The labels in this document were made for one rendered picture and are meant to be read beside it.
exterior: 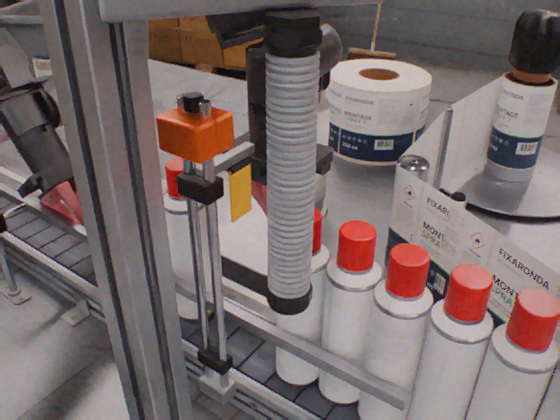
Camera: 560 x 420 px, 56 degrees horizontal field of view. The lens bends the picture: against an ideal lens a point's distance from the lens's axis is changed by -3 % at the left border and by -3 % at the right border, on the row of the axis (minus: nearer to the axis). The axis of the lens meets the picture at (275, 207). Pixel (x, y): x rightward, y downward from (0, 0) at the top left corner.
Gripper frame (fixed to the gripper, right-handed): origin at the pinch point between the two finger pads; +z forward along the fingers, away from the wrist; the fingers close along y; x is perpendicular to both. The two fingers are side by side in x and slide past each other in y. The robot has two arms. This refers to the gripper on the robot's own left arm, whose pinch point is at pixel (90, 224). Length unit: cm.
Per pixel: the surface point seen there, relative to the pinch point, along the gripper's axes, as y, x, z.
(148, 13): -15, -50, -6
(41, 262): -5.6, 8.3, 0.9
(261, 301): 3.1, -20.4, 18.6
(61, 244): -1.4, 8.7, 0.1
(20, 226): -2.3, 16.4, -5.9
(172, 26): 254, 231, -105
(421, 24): 421, 139, -12
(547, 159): 69, -33, 34
